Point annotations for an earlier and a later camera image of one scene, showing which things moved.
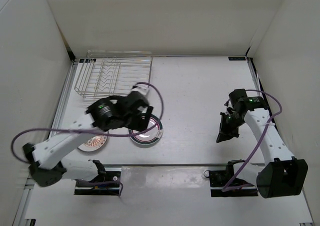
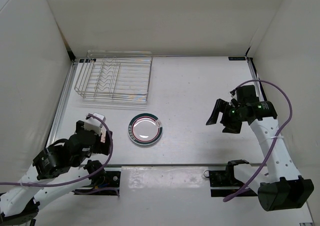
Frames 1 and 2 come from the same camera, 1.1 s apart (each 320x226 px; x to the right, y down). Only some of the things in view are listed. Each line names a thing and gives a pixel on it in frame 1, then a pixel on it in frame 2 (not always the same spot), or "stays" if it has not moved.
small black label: x=237 y=58 stays
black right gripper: x=224 y=133 to x=221 y=106
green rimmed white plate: x=151 y=137 stays
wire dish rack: x=113 y=73 stays
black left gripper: x=141 y=124 to x=102 y=147
